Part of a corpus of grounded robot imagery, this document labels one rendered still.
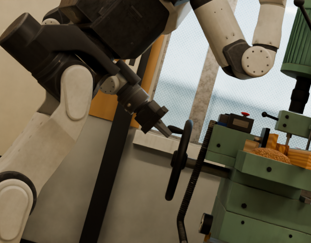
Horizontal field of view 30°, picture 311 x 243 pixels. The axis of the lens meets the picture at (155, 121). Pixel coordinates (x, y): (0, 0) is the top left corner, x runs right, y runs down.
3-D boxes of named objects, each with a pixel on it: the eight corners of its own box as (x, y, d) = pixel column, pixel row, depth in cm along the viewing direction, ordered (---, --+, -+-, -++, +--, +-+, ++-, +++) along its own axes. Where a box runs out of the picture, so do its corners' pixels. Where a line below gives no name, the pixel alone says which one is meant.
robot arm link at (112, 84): (116, 111, 188) (92, 86, 188) (130, 101, 197) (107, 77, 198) (136, 88, 182) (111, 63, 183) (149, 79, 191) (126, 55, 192)
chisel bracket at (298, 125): (272, 133, 201) (278, 110, 201) (311, 144, 200) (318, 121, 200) (276, 133, 193) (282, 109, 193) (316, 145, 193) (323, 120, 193)
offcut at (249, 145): (256, 154, 182) (259, 142, 182) (253, 153, 178) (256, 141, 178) (245, 151, 183) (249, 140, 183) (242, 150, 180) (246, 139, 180)
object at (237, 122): (215, 125, 201) (219, 110, 201) (246, 133, 200) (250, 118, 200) (217, 124, 188) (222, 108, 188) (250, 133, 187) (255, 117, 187)
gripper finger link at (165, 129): (167, 137, 189) (154, 124, 189) (172, 133, 192) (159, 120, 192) (170, 134, 188) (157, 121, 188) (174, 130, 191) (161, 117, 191)
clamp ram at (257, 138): (238, 148, 199) (245, 123, 199) (259, 154, 199) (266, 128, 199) (241, 148, 190) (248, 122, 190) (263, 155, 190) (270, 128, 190)
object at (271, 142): (258, 155, 201) (264, 133, 201) (262, 156, 201) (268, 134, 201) (267, 157, 180) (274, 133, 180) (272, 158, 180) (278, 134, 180)
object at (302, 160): (269, 157, 218) (272, 147, 218) (274, 159, 218) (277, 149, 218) (305, 168, 156) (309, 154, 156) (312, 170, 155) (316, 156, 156)
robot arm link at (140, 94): (139, 139, 190) (114, 113, 191) (152, 128, 198) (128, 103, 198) (161, 116, 183) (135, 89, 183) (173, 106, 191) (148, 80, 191)
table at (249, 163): (200, 155, 225) (205, 140, 225) (276, 176, 224) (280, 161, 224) (208, 163, 165) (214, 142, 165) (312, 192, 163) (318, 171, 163)
